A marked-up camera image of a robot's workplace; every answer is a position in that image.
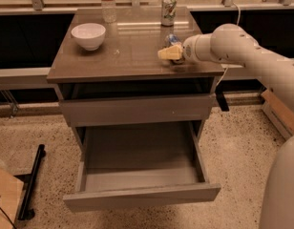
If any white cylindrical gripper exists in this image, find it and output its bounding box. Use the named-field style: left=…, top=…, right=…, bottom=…
left=157, top=33, right=213, bottom=62

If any silver blue redbull can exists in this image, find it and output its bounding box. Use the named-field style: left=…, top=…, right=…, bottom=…
left=164, top=33, right=182, bottom=48

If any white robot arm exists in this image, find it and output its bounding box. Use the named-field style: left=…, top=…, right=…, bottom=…
left=157, top=24, right=294, bottom=229

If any grey middle drawer front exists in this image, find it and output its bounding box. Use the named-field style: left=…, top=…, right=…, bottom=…
left=59, top=94, right=215, bottom=127

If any grey drawer cabinet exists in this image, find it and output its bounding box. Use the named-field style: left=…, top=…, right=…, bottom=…
left=47, top=7, right=223, bottom=142

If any open grey bottom drawer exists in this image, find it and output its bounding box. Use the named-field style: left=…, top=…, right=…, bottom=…
left=63, top=121, right=221, bottom=212

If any white ceramic bowl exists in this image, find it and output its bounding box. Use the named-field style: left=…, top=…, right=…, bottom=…
left=71, top=23, right=106, bottom=51

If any cardboard box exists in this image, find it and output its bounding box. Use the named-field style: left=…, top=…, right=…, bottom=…
left=262, top=90, right=294, bottom=140

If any light wooden board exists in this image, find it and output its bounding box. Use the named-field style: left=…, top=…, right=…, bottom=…
left=0, top=168, right=24, bottom=229

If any black metal bar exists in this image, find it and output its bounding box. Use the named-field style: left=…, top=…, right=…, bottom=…
left=18, top=144, right=46, bottom=220

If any black cabinet bracket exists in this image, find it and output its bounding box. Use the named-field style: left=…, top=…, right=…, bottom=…
left=216, top=92, right=229, bottom=112

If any black cable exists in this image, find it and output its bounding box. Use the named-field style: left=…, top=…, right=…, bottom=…
left=0, top=196, right=17, bottom=229

